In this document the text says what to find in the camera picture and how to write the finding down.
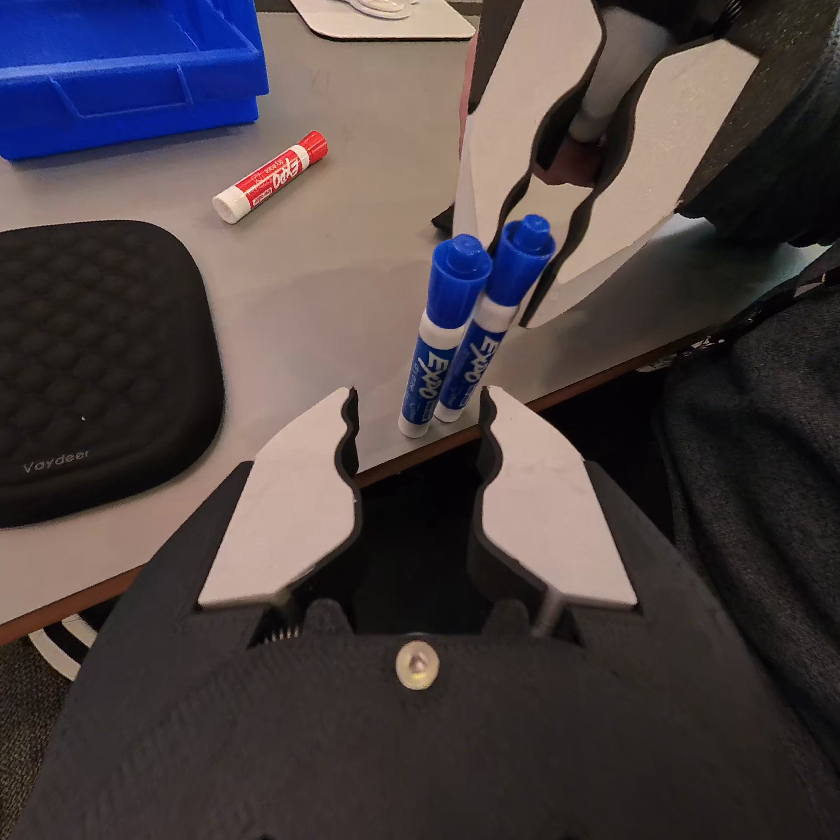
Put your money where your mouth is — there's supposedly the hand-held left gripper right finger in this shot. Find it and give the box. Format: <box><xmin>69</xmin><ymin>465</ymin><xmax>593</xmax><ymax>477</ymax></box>
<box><xmin>467</xmin><ymin>385</ymin><xmax>641</xmax><ymax>636</ymax></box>

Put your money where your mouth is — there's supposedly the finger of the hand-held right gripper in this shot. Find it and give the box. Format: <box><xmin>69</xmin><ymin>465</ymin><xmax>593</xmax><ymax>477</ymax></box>
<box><xmin>517</xmin><ymin>35</ymin><xmax>763</xmax><ymax>330</ymax></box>
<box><xmin>451</xmin><ymin>0</ymin><xmax>609</xmax><ymax>253</ymax></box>

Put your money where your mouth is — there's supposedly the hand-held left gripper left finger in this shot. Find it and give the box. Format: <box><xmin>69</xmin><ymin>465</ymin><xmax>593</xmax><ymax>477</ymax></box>
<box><xmin>196</xmin><ymin>385</ymin><xmax>362</xmax><ymax>611</ymax></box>

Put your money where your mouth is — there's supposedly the blue dry erase marker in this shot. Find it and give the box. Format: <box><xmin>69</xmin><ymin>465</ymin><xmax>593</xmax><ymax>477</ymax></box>
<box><xmin>397</xmin><ymin>234</ymin><xmax>494</xmax><ymax>440</ymax></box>
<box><xmin>434</xmin><ymin>213</ymin><xmax>557</xmax><ymax>425</ymax></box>

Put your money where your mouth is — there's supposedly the red dry erase marker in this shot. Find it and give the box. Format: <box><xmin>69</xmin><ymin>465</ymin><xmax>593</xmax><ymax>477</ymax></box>
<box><xmin>211</xmin><ymin>130</ymin><xmax>328</xmax><ymax>226</ymax></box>

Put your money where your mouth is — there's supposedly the person's right forearm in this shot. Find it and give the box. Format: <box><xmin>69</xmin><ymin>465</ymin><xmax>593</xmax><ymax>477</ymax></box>
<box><xmin>676</xmin><ymin>58</ymin><xmax>840</xmax><ymax>249</ymax></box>

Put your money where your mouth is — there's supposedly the person's right hand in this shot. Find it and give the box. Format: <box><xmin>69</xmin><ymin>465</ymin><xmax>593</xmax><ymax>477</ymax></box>
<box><xmin>543</xmin><ymin>131</ymin><xmax>606</xmax><ymax>191</ymax></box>

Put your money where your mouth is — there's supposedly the person's torso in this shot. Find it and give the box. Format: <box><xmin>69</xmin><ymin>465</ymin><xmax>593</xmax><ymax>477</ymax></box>
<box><xmin>656</xmin><ymin>289</ymin><xmax>840</xmax><ymax>762</ymax></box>

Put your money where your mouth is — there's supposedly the black cushioned pad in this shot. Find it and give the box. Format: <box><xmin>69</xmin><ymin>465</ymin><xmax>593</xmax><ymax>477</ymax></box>
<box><xmin>0</xmin><ymin>219</ymin><xmax>226</xmax><ymax>530</ymax></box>

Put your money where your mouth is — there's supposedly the person's striped shoe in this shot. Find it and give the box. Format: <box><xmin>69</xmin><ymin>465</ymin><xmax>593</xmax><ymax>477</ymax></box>
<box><xmin>28</xmin><ymin>610</ymin><xmax>101</xmax><ymax>682</ymax></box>

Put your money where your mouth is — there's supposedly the blue plastic bin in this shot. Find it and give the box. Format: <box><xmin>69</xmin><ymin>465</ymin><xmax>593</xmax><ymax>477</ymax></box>
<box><xmin>0</xmin><ymin>0</ymin><xmax>270</xmax><ymax>162</ymax></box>

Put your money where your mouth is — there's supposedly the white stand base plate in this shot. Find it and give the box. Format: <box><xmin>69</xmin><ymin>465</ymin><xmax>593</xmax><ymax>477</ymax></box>
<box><xmin>289</xmin><ymin>0</ymin><xmax>477</xmax><ymax>41</ymax></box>

